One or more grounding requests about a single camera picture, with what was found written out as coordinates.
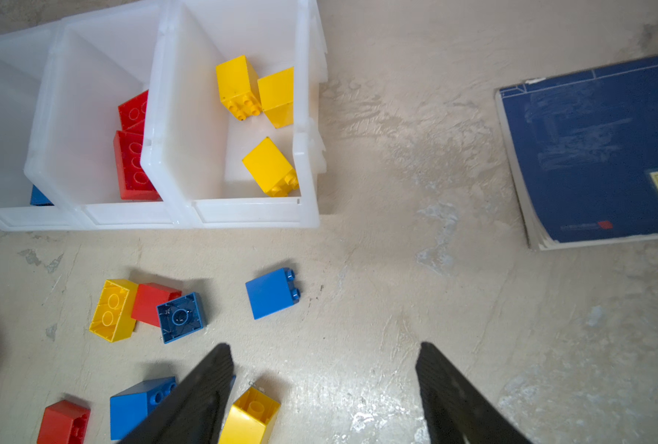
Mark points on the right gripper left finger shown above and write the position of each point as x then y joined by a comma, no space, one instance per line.
193,412

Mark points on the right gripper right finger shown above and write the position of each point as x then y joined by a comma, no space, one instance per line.
454,410

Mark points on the dark blue hollow lego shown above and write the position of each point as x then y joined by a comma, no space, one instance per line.
180,317

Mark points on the hollow yellow lego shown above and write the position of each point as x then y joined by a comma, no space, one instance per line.
112,319

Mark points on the red square lego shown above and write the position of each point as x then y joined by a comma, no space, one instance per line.
148,297

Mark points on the long red lego brick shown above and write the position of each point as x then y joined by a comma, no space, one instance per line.
134,184

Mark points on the white right bin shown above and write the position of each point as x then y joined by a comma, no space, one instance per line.
194,148

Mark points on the white bin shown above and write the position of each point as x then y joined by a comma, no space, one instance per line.
23,57
194,148
98,61

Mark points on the blue book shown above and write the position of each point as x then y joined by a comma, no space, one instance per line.
583,152

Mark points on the white middle bin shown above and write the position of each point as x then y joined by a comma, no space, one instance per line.
98,61

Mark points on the white left bin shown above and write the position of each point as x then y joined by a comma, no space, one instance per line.
23,57

